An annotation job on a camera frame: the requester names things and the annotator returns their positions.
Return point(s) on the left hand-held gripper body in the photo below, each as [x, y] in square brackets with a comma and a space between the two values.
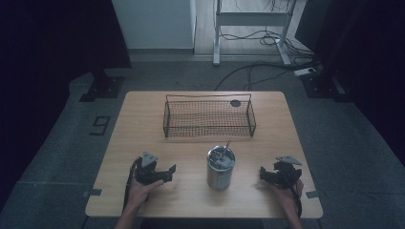
[147, 170]

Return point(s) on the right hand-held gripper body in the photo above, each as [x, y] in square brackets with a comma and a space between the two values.
[287, 173]

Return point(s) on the steel cup with lid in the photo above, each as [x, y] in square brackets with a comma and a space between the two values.
[219, 176]

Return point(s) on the person's right hand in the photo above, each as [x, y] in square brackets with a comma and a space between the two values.
[286, 196]

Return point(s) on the person's left hand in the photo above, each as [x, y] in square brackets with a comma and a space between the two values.
[140, 192]

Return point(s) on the grey tape strip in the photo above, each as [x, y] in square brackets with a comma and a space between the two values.
[312, 194]
[93, 192]

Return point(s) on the striped drinking straw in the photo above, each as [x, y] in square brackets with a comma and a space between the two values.
[228, 144]

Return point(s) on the black round table grommet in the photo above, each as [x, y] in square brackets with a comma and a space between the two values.
[235, 103]

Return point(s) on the black stand base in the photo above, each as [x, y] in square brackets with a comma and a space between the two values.
[323, 86]
[103, 87]

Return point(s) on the white power strip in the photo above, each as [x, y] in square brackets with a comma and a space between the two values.
[304, 72]

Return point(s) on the white cabinet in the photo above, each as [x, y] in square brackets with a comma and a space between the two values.
[154, 24]

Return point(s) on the dark curtain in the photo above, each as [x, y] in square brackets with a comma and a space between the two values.
[366, 47]
[47, 47]

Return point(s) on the white metal desk frame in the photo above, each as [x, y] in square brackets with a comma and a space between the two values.
[251, 18]

